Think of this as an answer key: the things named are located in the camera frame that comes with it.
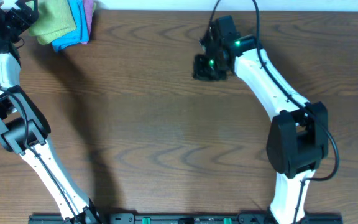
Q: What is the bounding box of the green microfiber cloth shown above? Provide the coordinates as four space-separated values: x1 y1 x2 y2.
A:
28 0 75 45

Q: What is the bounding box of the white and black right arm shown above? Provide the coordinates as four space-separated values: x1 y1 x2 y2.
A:
193 16 337 223

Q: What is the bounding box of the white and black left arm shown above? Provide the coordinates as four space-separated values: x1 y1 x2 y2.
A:
0 1 104 224

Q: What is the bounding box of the blue folded cloth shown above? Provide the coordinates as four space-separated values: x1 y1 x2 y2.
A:
52 0 90 52

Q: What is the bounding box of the pink folded cloth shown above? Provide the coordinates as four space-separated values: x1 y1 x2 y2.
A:
82 0 96 44

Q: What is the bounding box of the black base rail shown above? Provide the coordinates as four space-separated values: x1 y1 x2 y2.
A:
28 212 344 224

